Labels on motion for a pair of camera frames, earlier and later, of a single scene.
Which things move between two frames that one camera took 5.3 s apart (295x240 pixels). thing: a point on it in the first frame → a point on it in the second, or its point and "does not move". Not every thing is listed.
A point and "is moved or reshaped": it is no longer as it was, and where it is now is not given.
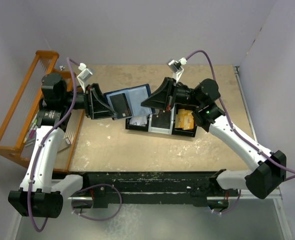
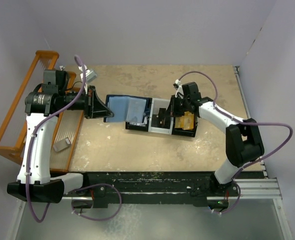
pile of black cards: [162, 119] does not move
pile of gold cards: [184, 119] does not move
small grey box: [65, 143] does not move
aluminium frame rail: [280, 198] does not move
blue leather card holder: [127, 102] is moved or reshaped
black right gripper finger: [158, 100] → [164, 116]
